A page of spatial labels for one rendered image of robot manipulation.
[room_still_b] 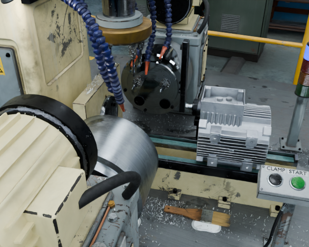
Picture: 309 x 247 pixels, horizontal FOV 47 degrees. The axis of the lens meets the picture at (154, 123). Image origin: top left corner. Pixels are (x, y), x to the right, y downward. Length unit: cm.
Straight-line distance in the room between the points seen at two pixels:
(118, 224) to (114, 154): 21
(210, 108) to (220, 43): 337
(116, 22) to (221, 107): 37
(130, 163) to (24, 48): 40
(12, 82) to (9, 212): 63
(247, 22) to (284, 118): 265
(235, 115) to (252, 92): 85
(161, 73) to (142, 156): 50
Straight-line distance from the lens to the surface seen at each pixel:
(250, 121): 104
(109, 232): 61
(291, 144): 148
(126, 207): 65
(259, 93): 185
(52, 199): 46
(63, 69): 114
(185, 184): 116
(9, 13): 96
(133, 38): 95
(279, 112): 171
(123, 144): 82
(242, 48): 432
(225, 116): 102
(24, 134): 52
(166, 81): 127
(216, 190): 116
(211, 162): 106
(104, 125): 86
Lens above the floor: 162
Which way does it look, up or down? 33 degrees down
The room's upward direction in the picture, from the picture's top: straight up
